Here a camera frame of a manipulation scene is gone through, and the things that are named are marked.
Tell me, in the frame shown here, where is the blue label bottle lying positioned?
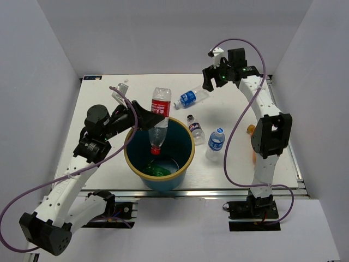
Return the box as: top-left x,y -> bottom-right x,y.
174,86 -> 209,109

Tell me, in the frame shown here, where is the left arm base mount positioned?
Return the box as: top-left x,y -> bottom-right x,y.
83,190 -> 136,229

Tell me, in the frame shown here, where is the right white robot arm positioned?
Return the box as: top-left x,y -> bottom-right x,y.
202,47 -> 292,218

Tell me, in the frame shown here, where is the aluminium table frame rail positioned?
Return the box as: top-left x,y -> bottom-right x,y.
78,188 -> 308,198

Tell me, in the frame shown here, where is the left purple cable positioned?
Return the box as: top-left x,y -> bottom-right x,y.
0,86 -> 137,252

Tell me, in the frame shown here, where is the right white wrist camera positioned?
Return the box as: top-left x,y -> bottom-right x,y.
208,47 -> 225,69

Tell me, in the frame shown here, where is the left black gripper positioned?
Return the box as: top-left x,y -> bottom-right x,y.
102,99 -> 164,140

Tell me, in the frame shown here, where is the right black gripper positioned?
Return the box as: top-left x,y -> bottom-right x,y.
201,58 -> 233,92

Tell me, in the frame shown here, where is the red label water bottle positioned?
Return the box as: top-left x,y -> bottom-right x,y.
148,87 -> 173,156

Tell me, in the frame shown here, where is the orange plastic bottle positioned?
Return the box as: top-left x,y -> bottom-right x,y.
246,124 -> 258,164

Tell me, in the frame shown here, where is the green plastic bottle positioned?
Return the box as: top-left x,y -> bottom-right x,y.
142,163 -> 171,177

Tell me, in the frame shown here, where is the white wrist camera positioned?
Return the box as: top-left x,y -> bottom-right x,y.
208,47 -> 225,69
109,83 -> 129,106

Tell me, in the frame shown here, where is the teal bin with yellow rim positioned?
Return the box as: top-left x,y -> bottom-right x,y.
124,117 -> 195,192

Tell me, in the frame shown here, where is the left blue table sticker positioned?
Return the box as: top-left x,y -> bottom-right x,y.
83,75 -> 102,81

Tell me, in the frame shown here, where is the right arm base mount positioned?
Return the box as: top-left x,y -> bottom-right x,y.
222,196 -> 281,232

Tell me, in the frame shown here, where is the blue label bottle upright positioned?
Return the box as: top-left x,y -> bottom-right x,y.
206,128 -> 225,162

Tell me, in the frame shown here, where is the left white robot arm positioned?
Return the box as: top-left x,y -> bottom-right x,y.
19,100 -> 164,256

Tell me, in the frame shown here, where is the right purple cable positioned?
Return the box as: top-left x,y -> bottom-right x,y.
208,38 -> 296,226

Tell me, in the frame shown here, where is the small pepsi label bottle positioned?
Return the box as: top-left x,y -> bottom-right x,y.
187,115 -> 205,145

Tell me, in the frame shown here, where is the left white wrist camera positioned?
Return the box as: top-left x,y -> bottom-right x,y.
109,83 -> 129,106

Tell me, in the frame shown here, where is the purple cable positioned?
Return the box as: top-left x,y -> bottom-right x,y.
0,86 -> 137,252
208,38 -> 296,226

